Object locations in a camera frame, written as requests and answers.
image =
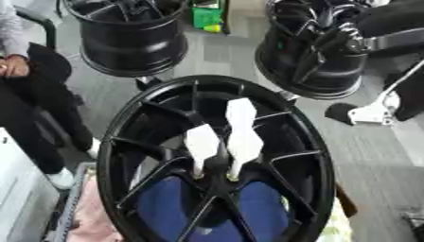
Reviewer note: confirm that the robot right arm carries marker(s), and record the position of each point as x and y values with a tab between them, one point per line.
395	17

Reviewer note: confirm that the large black spoked wheel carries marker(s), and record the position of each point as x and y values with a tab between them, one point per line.
309	148

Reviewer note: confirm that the black wheel rim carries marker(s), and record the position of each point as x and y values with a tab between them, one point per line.
132	44
331	72

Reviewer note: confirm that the green box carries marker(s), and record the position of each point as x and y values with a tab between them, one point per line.
206	17

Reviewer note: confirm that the pink cloth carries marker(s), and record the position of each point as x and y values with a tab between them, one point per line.
91	217

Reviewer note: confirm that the grey crate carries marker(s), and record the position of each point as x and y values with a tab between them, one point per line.
66	201

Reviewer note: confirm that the person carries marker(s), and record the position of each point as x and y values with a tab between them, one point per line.
33	104

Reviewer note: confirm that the black chair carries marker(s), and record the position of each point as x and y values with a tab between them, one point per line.
48	26

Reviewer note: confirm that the person's hand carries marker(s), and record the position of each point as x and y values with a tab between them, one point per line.
12	66

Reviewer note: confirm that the white cabinet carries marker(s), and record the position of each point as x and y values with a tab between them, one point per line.
16	195

